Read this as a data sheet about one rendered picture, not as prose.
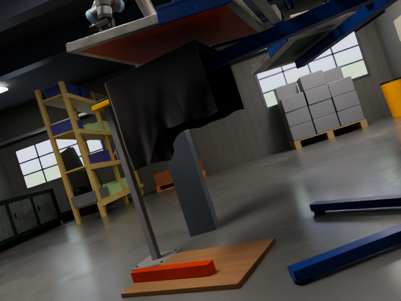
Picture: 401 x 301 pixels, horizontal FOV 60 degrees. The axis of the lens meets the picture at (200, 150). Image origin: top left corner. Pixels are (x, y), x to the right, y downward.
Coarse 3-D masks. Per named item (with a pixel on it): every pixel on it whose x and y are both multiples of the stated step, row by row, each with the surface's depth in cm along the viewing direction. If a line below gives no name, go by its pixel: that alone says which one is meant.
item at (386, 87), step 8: (392, 80) 638; (400, 80) 636; (384, 88) 654; (392, 88) 642; (400, 88) 636; (384, 96) 666; (392, 96) 645; (400, 96) 638; (392, 104) 650; (400, 104) 640; (392, 112) 657; (400, 112) 643
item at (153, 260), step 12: (96, 108) 195; (108, 108) 198; (108, 120) 199; (120, 132) 200; (120, 144) 197; (120, 156) 198; (132, 168) 201; (132, 180) 197; (132, 192) 198; (144, 216) 197; (144, 228) 198; (156, 252) 197; (168, 252) 205; (144, 264) 196; (156, 264) 188
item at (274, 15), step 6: (252, 0) 140; (258, 0) 141; (264, 0) 142; (258, 6) 149; (264, 6) 150; (270, 6) 151; (264, 12) 158; (270, 12) 160; (276, 12) 165; (270, 18) 169; (276, 18) 171
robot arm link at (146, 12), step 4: (136, 0) 220; (140, 0) 219; (144, 0) 219; (148, 0) 220; (140, 4) 220; (144, 4) 220; (148, 4) 220; (152, 4) 224; (140, 8) 223; (144, 8) 221; (148, 8) 221; (152, 8) 222; (144, 12) 222; (148, 12) 222; (152, 12) 223; (144, 16) 225
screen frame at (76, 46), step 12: (240, 0) 136; (240, 12) 140; (252, 12) 154; (132, 24) 141; (144, 24) 139; (156, 24) 138; (252, 24) 161; (264, 24) 177; (96, 36) 148; (108, 36) 146; (120, 36) 146; (240, 36) 180; (72, 48) 154; (84, 48) 154; (120, 60) 187
